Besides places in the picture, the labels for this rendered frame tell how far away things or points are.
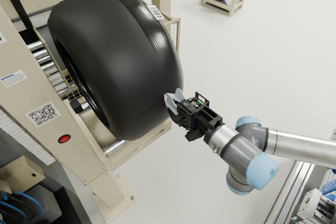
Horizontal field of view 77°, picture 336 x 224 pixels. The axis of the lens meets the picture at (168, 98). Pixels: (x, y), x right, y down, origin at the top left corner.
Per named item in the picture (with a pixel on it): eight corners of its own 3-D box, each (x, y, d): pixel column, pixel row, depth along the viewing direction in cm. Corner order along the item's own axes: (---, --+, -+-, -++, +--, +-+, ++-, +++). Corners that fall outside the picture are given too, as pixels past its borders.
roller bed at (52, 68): (33, 106, 105) (-6, 61, 82) (24, 89, 112) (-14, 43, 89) (70, 87, 113) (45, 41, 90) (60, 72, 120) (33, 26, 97)
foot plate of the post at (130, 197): (107, 224, 152) (106, 223, 150) (90, 193, 164) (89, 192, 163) (138, 198, 162) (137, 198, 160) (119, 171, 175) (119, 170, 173)
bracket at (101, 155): (107, 171, 90) (101, 163, 82) (69, 112, 109) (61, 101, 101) (114, 166, 91) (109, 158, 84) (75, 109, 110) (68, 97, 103)
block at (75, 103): (76, 115, 97) (72, 109, 93) (72, 108, 99) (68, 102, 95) (84, 110, 98) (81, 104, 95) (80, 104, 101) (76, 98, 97)
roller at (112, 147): (100, 149, 88) (99, 148, 92) (106, 158, 88) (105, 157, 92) (165, 106, 102) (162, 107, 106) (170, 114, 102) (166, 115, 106)
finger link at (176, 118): (175, 101, 64) (195, 118, 59) (175, 105, 65) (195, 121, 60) (163, 109, 62) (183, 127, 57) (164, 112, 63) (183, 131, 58)
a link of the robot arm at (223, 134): (237, 144, 56) (216, 163, 53) (223, 133, 58) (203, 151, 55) (242, 128, 50) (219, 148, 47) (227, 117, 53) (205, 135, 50)
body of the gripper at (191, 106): (195, 89, 59) (229, 114, 52) (194, 108, 65) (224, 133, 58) (174, 102, 55) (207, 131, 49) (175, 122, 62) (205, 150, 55)
